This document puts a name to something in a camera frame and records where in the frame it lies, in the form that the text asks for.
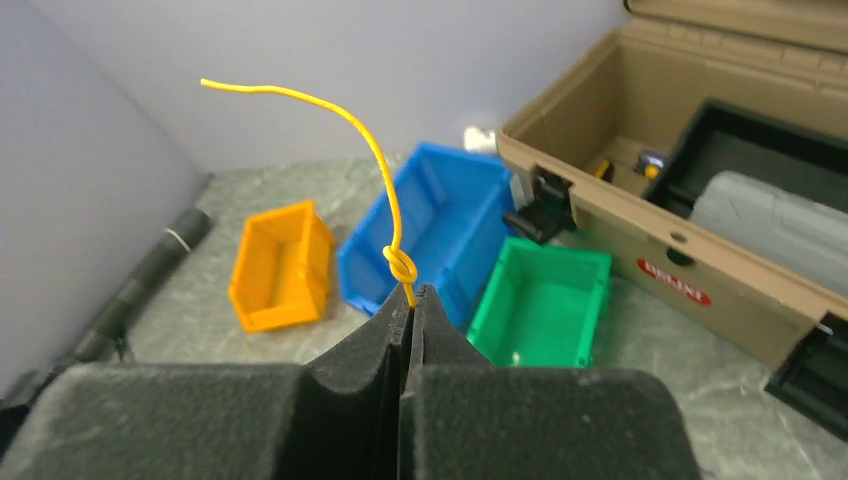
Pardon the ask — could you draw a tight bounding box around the blue plastic bin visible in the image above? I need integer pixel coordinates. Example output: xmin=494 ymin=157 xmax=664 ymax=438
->
xmin=337 ymin=143 xmax=515 ymax=331

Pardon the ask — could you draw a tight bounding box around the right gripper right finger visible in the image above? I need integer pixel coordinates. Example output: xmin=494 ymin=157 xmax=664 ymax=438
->
xmin=397 ymin=286 xmax=702 ymax=479

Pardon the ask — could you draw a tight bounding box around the black toolbox tray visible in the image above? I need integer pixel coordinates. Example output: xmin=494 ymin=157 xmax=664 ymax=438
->
xmin=643 ymin=99 xmax=847 ymax=218

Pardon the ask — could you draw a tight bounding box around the green plastic bin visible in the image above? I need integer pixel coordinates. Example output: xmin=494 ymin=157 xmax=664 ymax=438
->
xmin=466 ymin=237 xmax=612 ymax=368

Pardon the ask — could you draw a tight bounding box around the white plastic fitting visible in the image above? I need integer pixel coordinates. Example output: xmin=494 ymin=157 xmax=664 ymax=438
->
xmin=463 ymin=126 xmax=499 ymax=156

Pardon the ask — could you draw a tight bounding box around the yellow blue battery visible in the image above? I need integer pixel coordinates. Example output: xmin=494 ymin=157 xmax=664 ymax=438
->
xmin=633 ymin=150 xmax=669 ymax=181

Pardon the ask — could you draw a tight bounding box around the grey plastic case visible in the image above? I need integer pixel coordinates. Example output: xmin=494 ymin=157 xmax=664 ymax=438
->
xmin=688 ymin=171 xmax=847 ymax=295

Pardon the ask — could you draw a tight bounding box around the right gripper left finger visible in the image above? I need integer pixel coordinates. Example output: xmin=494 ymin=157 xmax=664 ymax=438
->
xmin=1 ymin=289 xmax=412 ymax=479

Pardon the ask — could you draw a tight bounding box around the orange plastic bin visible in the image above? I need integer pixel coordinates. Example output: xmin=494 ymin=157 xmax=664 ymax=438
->
xmin=228 ymin=200 xmax=335 ymax=333

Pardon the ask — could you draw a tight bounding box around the tan plastic toolbox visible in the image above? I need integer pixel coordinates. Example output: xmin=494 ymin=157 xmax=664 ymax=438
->
xmin=496 ymin=1 xmax=847 ymax=438

